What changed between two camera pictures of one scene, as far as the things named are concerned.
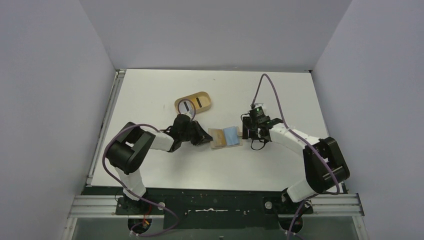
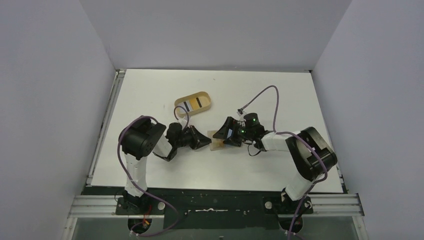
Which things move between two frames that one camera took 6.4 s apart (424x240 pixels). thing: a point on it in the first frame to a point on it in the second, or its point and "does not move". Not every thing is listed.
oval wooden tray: [194, 104] does not move
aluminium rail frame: [98, 206] does not move
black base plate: [213, 208] does not move
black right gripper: [247, 127] to [234, 133]
